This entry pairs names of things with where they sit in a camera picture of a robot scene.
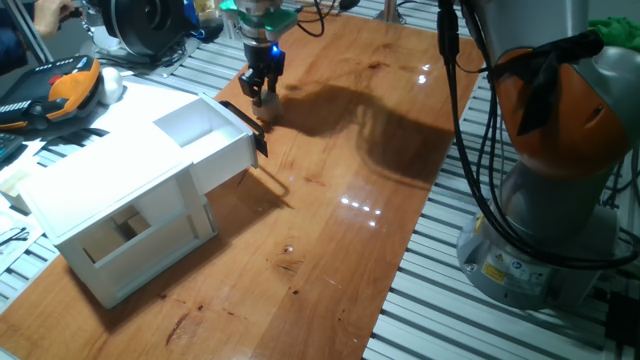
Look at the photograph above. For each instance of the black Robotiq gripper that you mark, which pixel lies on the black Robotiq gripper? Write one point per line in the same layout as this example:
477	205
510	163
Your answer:
265	57

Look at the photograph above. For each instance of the light wooden cube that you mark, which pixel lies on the light wooden cube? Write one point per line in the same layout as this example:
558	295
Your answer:
267	109

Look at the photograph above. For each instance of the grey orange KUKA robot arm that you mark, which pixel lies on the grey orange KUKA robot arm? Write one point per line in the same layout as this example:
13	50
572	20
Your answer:
550	100

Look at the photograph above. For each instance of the forearm in dark blue sleeve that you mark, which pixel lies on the forearm in dark blue sleeve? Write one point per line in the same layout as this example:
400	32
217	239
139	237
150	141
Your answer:
12	50

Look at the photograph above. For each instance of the white plastic drawer cabinet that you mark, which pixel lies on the white plastic drawer cabinet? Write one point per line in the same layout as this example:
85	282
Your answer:
100	175

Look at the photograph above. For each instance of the bare person hand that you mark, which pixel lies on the bare person hand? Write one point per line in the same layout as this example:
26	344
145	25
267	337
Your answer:
50	15

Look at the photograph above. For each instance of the glossy brown wooden board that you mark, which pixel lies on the glossy brown wooden board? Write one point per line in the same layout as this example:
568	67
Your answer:
325	200

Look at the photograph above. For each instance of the black filament spool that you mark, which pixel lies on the black filament spool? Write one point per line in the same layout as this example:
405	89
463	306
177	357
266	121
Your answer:
142	22

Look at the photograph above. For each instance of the orange black teach pendant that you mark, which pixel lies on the orange black teach pendant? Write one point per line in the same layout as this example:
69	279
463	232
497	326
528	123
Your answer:
60	90

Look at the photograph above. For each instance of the grey metal pole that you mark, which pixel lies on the grey metal pole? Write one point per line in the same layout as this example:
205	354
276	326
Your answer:
30	35

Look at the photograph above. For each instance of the green cloth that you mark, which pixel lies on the green cloth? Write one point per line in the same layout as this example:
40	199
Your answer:
617	31

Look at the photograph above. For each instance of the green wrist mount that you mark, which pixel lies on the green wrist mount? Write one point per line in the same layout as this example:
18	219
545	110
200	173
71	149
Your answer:
265	17

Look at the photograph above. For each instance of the aluminium frame profile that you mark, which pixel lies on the aluminium frame profile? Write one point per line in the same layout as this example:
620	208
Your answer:
390	10

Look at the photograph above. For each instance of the black frame eyeglasses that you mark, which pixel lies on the black frame eyeglasses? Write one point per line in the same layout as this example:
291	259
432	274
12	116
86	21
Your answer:
15	237

